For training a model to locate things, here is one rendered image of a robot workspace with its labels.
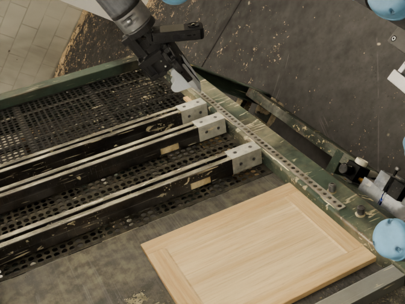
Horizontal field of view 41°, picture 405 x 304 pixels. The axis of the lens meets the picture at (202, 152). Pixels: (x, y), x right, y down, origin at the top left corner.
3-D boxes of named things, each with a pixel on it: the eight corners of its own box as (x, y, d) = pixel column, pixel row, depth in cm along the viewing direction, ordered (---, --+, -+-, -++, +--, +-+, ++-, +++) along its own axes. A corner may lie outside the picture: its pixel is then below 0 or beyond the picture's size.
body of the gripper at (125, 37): (155, 69, 129) (122, 31, 123) (184, 49, 126) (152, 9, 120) (154, 85, 123) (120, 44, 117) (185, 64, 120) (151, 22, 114)
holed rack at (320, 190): (346, 207, 171) (346, 206, 170) (338, 211, 170) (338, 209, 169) (149, 49, 298) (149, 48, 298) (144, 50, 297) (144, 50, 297)
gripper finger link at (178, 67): (186, 76, 126) (163, 49, 122) (192, 72, 126) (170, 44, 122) (187, 86, 122) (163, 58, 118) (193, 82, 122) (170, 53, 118)
